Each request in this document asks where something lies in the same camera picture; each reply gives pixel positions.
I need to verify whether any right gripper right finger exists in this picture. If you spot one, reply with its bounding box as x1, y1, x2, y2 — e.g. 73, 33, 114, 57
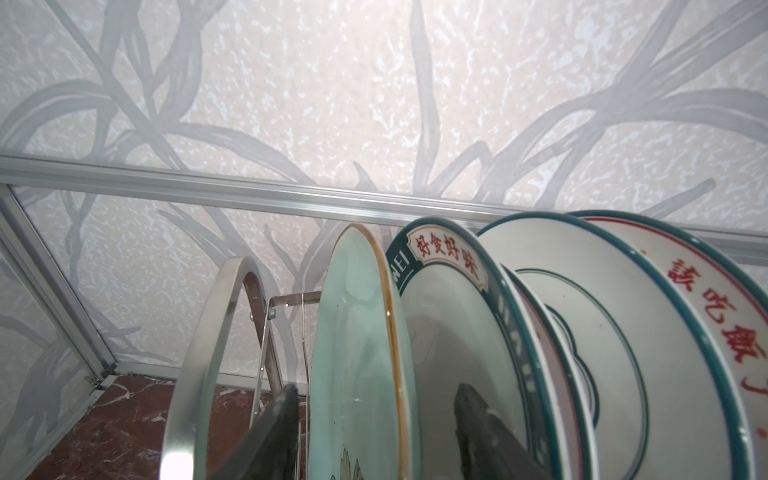
454, 383, 552, 479

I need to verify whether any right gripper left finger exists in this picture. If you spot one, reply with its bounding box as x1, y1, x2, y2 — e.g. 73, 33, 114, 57
212, 384, 299, 480

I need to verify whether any light green flower plate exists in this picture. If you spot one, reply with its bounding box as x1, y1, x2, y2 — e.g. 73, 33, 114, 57
307, 224, 422, 479

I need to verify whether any white plate green rim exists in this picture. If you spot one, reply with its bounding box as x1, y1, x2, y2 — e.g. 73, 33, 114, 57
386, 217, 573, 479

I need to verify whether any white plate green emblem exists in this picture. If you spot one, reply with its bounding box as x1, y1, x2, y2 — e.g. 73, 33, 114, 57
478, 212, 759, 479

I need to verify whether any large orange sun plate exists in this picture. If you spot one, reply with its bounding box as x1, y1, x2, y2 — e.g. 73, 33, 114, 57
574, 210, 767, 479

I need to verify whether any small orange sun plate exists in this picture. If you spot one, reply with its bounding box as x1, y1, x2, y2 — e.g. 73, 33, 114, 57
504, 268, 600, 479

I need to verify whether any stainless steel dish rack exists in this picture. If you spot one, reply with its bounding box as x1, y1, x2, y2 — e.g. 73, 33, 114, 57
159, 256, 321, 479

